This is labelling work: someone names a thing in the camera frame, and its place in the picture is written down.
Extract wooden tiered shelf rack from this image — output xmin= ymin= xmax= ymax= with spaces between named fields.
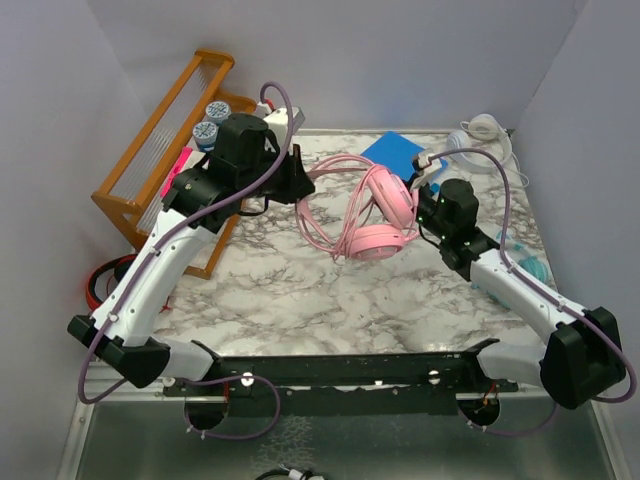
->
xmin=91 ymin=49 xmax=256 ymax=250

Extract small cardboard box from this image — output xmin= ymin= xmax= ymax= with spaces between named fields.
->
xmin=185 ymin=151 xmax=206 ymax=168

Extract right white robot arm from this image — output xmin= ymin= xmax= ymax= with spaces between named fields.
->
xmin=416 ymin=179 xmax=631 ymax=409

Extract pink cat-ear headphones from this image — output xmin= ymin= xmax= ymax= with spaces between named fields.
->
xmin=295 ymin=154 xmax=419 ymax=261

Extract teal cat-ear headphones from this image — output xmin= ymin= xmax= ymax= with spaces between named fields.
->
xmin=471 ymin=234 xmax=552 ymax=310

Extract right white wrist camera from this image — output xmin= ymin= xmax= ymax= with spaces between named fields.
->
xmin=409 ymin=151 xmax=448 ymax=191

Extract blue-lidded jar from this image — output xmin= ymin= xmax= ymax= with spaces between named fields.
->
xmin=192 ymin=121 xmax=219 ymax=152
xmin=205 ymin=100 xmax=233 ymax=125

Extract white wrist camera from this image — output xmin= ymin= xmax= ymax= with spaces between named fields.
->
xmin=254 ymin=101 xmax=306 ymax=147
xmin=409 ymin=151 xmax=448 ymax=191

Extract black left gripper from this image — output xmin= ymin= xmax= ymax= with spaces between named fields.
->
xmin=238 ymin=140 xmax=316 ymax=205

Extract black front mounting rail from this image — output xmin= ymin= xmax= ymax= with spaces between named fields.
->
xmin=163 ymin=340 xmax=517 ymax=416

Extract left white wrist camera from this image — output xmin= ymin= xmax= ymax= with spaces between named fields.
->
xmin=254 ymin=101 xmax=306 ymax=147

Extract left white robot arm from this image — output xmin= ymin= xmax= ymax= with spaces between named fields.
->
xmin=67 ymin=108 xmax=314 ymax=395

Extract white headphones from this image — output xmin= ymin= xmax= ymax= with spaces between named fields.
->
xmin=445 ymin=113 xmax=529 ymax=189

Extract blue notebook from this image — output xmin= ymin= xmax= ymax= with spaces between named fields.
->
xmin=361 ymin=131 xmax=425 ymax=181

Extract red black headphones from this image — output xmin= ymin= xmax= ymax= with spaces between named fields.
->
xmin=85 ymin=254 xmax=137 ymax=311

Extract blue-lidded jar front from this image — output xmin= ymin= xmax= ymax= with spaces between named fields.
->
xmin=192 ymin=121 xmax=219 ymax=152

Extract blue-lidded jar rear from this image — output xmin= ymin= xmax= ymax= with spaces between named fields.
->
xmin=205 ymin=100 xmax=233 ymax=125

